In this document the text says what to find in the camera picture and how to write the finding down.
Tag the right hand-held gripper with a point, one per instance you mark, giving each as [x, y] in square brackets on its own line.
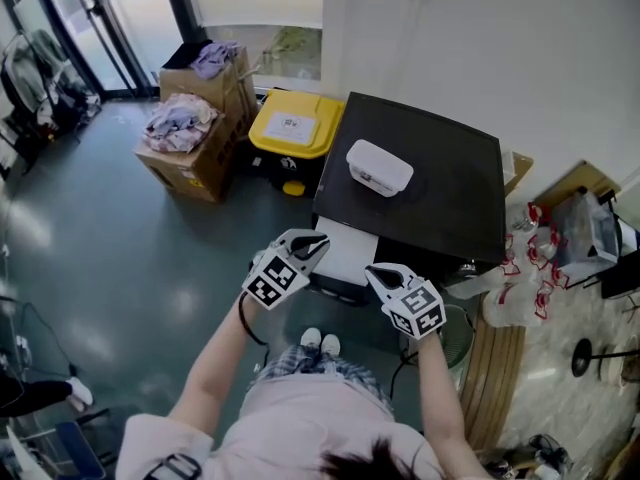
[417, 310]

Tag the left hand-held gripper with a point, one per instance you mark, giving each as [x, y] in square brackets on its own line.
[272, 283]

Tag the white pull-out drawer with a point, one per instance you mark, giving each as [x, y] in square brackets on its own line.
[347, 250]

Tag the person's right forearm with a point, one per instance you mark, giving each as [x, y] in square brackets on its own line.
[442, 393]

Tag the person's left forearm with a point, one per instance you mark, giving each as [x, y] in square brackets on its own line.
[220, 358]

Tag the silver washing machine knob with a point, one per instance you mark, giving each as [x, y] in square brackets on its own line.
[467, 267]

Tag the green plastic bucket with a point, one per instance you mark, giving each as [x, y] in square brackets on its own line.
[457, 338]

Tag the person's right white shoe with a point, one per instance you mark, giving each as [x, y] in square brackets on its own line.
[331, 344]

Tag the person's white shoe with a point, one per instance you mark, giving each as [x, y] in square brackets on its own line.
[310, 339]
[331, 344]

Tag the person's left white shoe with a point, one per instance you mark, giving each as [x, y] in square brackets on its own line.
[310, 339]

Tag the person's plaid skirt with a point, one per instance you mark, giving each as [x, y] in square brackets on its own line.
[350, 370]

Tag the white plastic lidded container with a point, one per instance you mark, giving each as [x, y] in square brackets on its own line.
[380, 165]

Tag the black washing machine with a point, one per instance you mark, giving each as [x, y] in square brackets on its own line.
[440, 178]

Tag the black bin with yellow lid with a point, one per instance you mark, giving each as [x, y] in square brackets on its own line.
[295, 125]

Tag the pile of clear plastic bottles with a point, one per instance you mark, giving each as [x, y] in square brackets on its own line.
[520, 293]

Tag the low brown cardboard box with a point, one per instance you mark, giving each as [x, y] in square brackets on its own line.
[197, 173]

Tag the wooden slatted bench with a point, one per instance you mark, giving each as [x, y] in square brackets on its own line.
[495, 383]

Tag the person's pink shirt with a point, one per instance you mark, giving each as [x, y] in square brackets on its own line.
[310, 428]

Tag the small flat cardboard sheet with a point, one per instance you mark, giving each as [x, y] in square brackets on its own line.
[522, 173]

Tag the pile of pastel clothes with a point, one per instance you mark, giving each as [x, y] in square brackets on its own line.
[177, 123]

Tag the tall brown cardboard box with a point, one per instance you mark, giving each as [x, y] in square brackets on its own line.
[210, 90]

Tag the clear plastic bag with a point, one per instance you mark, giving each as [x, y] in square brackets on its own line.
[585, 233]

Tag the black round stand base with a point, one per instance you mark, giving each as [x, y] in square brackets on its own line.
[582, 358]

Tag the large flat cardboard sheet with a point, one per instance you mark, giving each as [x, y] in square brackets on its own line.
[575, 180]

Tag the purple garment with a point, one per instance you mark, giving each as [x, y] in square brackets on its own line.
[212, 60]

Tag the black garment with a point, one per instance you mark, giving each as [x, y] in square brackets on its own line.
[182, 55]

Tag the black flat board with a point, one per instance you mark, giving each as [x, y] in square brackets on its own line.
[625, 268]

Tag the glass door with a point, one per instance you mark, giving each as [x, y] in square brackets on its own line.
[120, 28]

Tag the blue chair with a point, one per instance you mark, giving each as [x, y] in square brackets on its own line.
[77, 448]

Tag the clothes rack with garments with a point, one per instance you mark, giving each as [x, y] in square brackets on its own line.
[35, 83]

